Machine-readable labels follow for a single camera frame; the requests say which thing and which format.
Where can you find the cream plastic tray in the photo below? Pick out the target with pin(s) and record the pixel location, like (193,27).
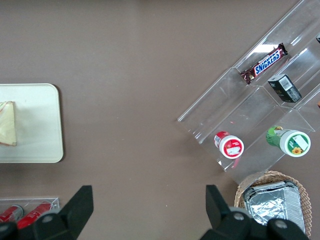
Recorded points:
(37,125)

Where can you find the clear acrylic bottle rack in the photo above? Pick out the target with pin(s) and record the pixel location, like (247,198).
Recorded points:
(53,201)

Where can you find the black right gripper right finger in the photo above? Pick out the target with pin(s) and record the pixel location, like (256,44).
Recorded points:
(222,220)

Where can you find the dark small packet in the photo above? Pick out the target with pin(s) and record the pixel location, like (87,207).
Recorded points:
(318,38)

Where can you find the red lidded yogurt cup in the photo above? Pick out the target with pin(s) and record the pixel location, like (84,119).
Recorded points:
(230,146)

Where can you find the clear acrylic stepped shelf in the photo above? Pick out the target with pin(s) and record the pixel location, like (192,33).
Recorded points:
(250,107)

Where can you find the green lidded yogurt cup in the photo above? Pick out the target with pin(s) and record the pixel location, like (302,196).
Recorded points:
(293,142)

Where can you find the light wicker basket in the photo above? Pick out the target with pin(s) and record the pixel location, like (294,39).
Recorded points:
(306,195)

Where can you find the red cola bottle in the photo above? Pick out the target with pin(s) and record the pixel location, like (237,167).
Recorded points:
(35,215)
(11,213)

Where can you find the triangular sandwich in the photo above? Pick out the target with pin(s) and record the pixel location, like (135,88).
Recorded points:
(7,125)

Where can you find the aluminium foil container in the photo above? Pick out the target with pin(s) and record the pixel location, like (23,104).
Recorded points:
(272,202)

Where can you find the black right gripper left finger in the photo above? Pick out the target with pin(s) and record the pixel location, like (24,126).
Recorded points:
(72,212)

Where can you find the small black carton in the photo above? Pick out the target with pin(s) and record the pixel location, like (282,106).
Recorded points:
(285,87)

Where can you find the Snickers chocolate bar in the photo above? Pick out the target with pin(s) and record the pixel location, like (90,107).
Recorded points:
(266,62)

